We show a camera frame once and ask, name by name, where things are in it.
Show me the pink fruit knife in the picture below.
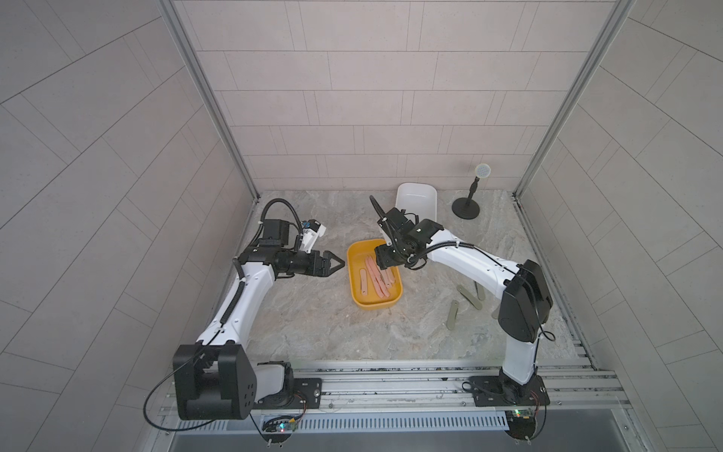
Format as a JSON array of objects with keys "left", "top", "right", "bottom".
[{"left": 360, "top": 269, "right": 368, "bottom": 296}]

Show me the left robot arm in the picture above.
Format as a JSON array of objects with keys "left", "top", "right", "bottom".
[{"left": 169, "top": 198, "right": 346, "bottom": 426}]

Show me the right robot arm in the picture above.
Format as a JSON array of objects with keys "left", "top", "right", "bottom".
[{"left": 370, "top": 197, "right": 555, "bottom": 399}]

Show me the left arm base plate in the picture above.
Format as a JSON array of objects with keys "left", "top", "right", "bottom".
[{"left": 253, "top": 378, "right": 323, "bottom": 411}]

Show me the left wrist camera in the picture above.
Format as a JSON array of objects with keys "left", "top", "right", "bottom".
[{"left": 299, "top": 220, "right": 327, "bottom": 253}]

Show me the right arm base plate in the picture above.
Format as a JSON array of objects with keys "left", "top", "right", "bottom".
[{"left": 462, "top": 373, "right": 550, "bottom": 408}]

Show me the aluminium mounting rail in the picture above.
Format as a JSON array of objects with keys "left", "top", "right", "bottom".
[{"left": 160, "top": 360, "right": 634, "bottom": 416}]

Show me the left circuit board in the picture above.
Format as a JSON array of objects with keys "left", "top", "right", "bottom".
[{"left": 262, "top": 416, "right": 299, "bottom": 434}]

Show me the black stand with round disc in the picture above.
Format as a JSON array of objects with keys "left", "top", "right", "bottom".
[{"left": 452, "top": 164, "right": 491, "bottom": 220}]

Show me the green folded knife upright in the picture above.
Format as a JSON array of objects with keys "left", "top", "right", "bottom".
[{"left": 474, "top": 282, "right": 486, "bottom": 301}]

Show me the yellow plastic storage box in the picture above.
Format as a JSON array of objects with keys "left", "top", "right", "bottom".
[{"left": 346, "top": 239, "right": 403, "bottom": 310}]

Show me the green folded knife centre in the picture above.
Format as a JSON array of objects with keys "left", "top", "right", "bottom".
[{"left": 457, "top": 284, "right": 483, "bottom": 311}]

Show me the circuit board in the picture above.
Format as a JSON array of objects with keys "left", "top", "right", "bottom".
[
  {"left": 262, "top": 416, "right": 299, "bottom": 434},
  {"left": 505, "top": 407, "right": 538, "bottom": 442}
]

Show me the green folded knife front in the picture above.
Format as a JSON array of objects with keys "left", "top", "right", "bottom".
[{"left": 445, "top": 299, "right": 459, "bottom": 331}]

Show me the white plastic storage box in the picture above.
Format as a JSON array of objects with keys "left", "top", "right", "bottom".
[{"left": 395, "top": 183, "right": 438, "bottom": 223}]

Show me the right circuit board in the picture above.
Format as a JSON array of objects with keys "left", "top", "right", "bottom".
[{"left": 505, "top": 407, "right": 538, "bottom": 442}]

